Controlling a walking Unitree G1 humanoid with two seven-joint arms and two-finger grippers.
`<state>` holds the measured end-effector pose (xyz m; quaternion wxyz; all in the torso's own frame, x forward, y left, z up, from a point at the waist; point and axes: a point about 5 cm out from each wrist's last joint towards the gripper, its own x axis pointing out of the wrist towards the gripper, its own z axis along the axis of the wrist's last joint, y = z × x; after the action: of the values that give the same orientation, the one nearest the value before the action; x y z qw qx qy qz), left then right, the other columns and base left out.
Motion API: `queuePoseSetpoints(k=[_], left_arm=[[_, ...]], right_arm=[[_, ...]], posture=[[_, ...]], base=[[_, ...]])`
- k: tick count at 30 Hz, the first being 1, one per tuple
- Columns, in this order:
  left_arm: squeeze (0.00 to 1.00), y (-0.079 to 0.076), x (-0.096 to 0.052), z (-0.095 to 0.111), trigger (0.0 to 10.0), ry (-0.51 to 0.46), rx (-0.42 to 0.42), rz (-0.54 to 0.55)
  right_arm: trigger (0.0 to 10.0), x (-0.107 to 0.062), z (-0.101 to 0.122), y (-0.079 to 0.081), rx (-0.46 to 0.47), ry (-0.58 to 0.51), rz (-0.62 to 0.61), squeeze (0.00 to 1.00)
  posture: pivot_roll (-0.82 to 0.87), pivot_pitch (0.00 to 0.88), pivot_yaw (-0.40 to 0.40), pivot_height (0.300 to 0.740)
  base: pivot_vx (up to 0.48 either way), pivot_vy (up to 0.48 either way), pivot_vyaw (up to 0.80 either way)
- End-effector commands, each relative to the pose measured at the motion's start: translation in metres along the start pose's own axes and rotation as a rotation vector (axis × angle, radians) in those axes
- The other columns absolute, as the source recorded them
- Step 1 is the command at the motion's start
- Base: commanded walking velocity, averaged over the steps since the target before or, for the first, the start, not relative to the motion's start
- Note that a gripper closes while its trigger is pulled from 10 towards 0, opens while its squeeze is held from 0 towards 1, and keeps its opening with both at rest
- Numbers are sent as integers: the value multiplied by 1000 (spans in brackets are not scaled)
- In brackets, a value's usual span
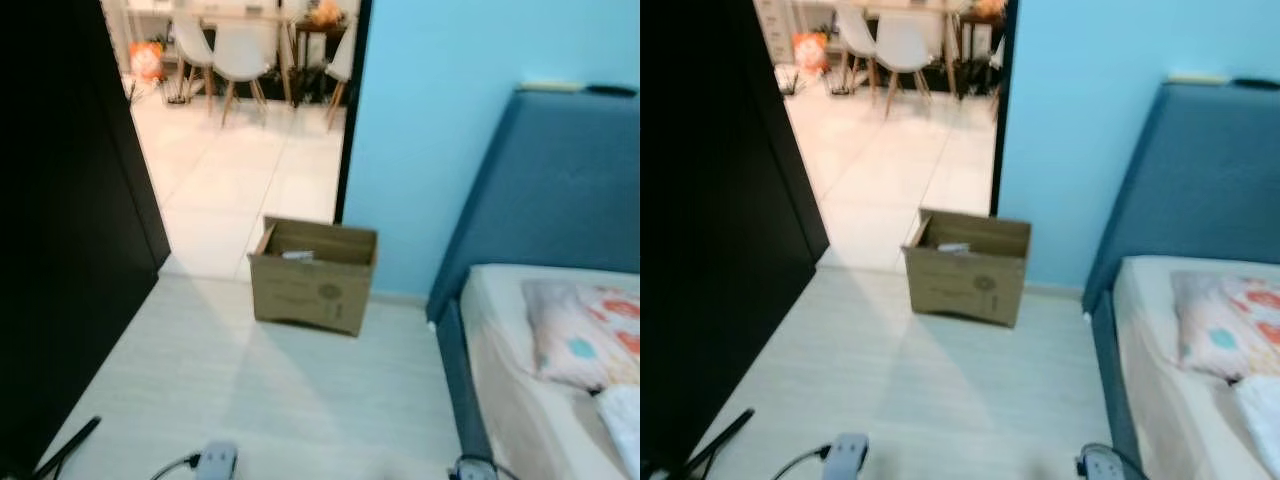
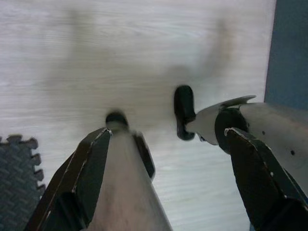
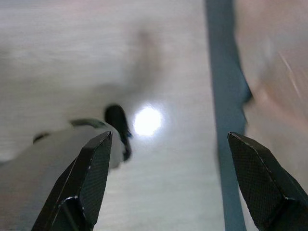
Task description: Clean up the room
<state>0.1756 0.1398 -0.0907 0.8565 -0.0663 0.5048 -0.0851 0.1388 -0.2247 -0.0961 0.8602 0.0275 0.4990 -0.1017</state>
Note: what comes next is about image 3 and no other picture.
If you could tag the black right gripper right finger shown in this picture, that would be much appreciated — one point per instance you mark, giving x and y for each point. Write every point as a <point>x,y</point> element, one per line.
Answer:
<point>260,187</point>

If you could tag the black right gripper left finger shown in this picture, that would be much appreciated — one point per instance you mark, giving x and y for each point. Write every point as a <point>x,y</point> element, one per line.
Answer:
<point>84,187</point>

